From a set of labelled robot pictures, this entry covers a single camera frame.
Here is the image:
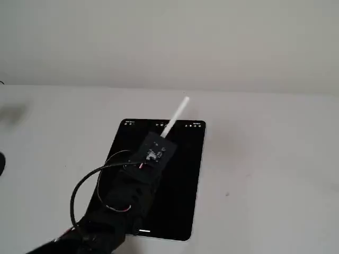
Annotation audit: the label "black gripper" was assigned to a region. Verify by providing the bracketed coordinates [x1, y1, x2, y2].
[105, 158, 165, 222]

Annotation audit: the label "white stylus pencil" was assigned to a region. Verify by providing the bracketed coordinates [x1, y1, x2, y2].
[160, 96, 190, 138]

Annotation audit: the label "black screen tablet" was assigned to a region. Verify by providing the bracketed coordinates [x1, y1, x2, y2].
[87, 119, 207, 242]

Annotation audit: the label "thin black wire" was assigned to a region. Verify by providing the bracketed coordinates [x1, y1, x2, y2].
[96, 149, 132, 212]

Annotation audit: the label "thick black cable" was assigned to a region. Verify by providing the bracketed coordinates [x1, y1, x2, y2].
[70, 162, 144, 231]

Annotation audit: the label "red and white wires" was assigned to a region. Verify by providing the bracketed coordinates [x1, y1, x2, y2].
[52, 226, 80, 243]

